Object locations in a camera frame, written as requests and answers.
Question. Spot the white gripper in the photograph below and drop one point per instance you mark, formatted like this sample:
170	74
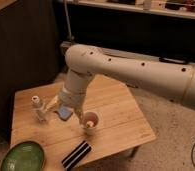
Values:
73	97

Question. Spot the clear plastic bottle white cap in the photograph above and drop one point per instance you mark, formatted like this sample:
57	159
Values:
39	107

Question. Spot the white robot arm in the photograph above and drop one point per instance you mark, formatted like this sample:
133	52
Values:
172	81

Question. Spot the blue sponge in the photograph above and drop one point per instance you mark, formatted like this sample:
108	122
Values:
64	112

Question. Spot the pink paper cup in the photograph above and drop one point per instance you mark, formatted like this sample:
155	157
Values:
89	122

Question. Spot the wooden low table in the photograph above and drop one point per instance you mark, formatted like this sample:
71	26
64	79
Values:
122	125

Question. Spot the green round plate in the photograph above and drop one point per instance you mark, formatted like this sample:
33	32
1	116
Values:
24	156

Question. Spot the metal pole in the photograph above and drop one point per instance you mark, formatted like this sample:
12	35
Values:
70	36

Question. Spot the cluttered shelf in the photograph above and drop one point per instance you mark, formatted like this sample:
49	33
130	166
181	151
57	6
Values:
145	7

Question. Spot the long case black handle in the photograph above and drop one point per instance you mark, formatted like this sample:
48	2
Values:
151	60

